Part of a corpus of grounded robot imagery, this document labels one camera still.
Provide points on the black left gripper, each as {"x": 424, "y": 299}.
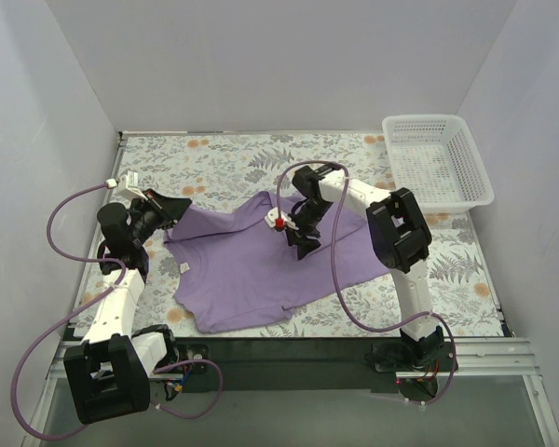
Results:
{"x": 154, "y": 209}

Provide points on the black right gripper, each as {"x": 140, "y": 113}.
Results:
{"x": 306, "y": 231}

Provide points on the purple t shirt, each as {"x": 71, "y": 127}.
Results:
{"x": 237, "y": 273}

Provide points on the white plastic laundry basket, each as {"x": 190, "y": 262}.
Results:
{"x": 436, "y": 157}

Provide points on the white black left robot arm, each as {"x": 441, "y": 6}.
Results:
{"x": 108, "y": 373}

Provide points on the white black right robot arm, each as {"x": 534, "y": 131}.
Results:
{"x": 400, "y": 240}

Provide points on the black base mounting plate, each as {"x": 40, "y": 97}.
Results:
{"x": 288, "y": 364}

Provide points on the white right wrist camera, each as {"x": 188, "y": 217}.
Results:
{"x": 279, "y": 220}

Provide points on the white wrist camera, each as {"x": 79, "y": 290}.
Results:
{"x": 279, "y": 220}
{"x": 127, "y": 186}

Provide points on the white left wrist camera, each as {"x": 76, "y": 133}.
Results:
{"x": 127, "y": 186}

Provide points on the aluminium frame rail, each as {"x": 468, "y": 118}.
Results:
{"x": 495, "y": 397}

